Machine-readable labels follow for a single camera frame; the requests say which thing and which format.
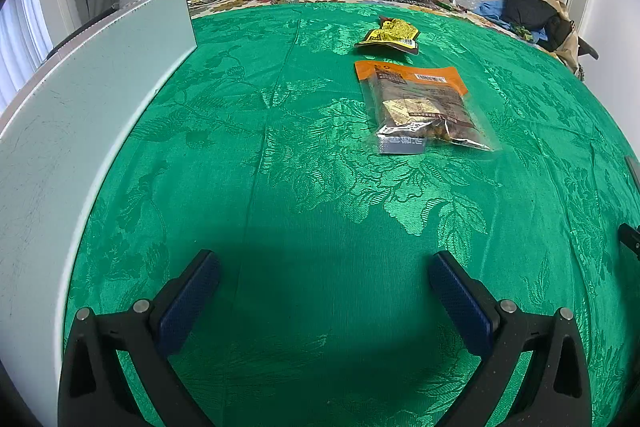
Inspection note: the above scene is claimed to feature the green floral tablecloth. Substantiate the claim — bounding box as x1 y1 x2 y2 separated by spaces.
67 3 639 426

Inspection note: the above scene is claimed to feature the black bag on sofa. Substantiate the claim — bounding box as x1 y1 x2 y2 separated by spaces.
502 0 572 52

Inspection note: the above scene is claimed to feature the orange topped clear snack bag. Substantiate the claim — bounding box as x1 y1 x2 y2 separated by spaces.
354 61 496 155

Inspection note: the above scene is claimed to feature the blue cloth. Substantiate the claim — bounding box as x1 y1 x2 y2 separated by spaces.
474 0 548 43

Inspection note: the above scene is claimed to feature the yellow black snack packet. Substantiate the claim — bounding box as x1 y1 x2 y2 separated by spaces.
356 16 420 55

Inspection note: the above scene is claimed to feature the white cardboard box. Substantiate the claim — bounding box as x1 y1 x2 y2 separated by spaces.
0 0 196 426

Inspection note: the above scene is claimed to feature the beige patterned garment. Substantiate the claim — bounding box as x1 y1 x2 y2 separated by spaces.
538 0 584 81

